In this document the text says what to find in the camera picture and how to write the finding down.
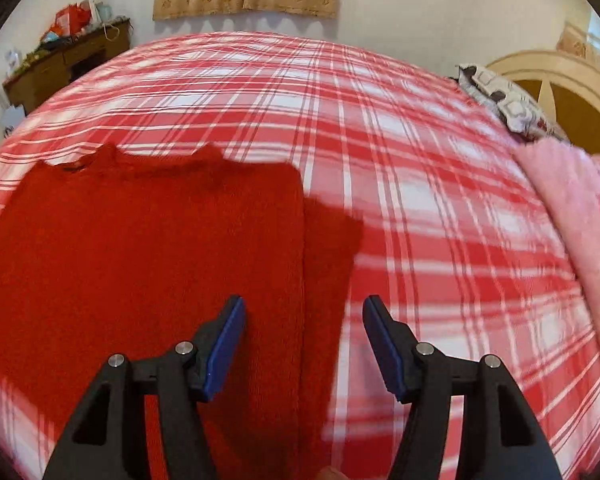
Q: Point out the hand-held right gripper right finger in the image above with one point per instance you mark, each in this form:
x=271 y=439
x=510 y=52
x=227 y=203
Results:
x=385 y=355

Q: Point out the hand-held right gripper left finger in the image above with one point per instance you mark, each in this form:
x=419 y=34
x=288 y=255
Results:
x=225 y=350

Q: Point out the red knitted sweater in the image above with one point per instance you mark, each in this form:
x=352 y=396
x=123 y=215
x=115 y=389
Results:
x=130 y=260

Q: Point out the white paper bag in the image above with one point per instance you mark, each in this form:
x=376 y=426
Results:
x=11 y=117

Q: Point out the red plaid bed sheet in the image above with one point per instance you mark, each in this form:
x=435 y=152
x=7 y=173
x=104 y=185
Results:
x=430 y=210

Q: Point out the brown wooden desk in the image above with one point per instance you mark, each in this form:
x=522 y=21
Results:
x=45 y=72

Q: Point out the white card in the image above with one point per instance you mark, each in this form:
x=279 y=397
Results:
x=13 y=60

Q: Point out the red gift bag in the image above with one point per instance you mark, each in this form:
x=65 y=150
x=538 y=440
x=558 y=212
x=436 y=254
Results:
x=70 y=19

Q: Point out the pink floral quilt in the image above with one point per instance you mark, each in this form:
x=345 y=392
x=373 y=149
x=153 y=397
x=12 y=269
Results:
x=580 y=220

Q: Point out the grey patterned pillow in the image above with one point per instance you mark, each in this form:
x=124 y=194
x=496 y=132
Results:
x=510 y=100

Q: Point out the cream wooden headboard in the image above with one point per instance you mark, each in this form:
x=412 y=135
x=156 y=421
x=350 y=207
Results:
x=580 y=110

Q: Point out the beige sheer window curtain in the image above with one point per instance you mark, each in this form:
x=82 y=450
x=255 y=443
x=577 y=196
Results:
x=580 y=40

